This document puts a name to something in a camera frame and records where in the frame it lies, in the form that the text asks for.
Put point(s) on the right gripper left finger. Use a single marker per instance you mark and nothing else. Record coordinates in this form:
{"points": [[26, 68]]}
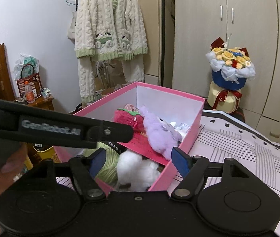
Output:
{"points": [[84, 171]]}

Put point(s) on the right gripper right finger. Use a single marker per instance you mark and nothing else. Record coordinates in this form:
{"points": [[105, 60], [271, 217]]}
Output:
{"points": [[192, 170]]}

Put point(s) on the green yarn ball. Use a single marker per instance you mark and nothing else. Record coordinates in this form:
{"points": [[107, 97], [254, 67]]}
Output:
{"points": [[108, 173]]}

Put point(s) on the blue wet wipes pack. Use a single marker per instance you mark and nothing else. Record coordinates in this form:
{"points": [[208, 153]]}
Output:
{"points": [[183, 128]]}

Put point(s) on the purple plush toy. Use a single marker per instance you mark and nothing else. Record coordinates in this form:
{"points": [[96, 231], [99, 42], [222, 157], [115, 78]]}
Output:
{"points": [[161, 135]]}

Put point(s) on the white plush cat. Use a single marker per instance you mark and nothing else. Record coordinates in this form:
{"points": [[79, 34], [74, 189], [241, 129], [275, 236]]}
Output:
{"points": [[135, 173]]}

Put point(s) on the pink cardboard box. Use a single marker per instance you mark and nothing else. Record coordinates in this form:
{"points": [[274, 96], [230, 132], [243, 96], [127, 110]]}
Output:
{"points": [[162, 119]]}

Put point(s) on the red envelope card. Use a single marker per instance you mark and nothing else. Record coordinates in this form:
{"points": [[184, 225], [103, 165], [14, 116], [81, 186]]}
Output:
{"points": [[140, 144]]}

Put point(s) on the red strawberry plush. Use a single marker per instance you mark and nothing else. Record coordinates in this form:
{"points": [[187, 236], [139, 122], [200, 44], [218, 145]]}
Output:
{"points": [[131, 118]]}

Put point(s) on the pink floral scrunchie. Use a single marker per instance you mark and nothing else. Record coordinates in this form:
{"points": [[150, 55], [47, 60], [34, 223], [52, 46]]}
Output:
{"points": [[131, 108]]}

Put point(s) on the orange drink bottle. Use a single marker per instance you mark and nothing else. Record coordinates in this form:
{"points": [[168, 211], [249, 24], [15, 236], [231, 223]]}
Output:
{"points": [[29, 93]]}

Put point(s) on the yellow bin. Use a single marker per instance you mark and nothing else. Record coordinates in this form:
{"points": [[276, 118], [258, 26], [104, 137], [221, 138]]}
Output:
{"points": [[38, 152]]}

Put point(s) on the wooden nightstand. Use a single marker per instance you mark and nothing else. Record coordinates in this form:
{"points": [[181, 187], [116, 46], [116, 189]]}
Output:
{"points": [[40, 102]]}

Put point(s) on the wooden bed headboard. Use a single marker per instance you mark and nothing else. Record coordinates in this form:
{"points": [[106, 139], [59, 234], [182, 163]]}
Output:
{"points": [[6, 90]]}

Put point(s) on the brown patterned basket bag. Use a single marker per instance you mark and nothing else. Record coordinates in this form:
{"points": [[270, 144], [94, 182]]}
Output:
{"points": [[33, 80]]}

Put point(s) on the flower bouquet blue wrap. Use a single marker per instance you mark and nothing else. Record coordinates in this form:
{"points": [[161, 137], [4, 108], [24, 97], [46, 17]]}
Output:
{"points": [[230, 69]]}

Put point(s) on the cream knitted cardigan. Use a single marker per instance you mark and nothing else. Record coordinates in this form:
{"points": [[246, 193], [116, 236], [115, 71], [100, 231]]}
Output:
{"points": [[107, 30]]}

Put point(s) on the beige wardrobe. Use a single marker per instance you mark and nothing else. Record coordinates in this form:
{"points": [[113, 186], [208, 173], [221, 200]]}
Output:
{"points": [[238, 42]]}

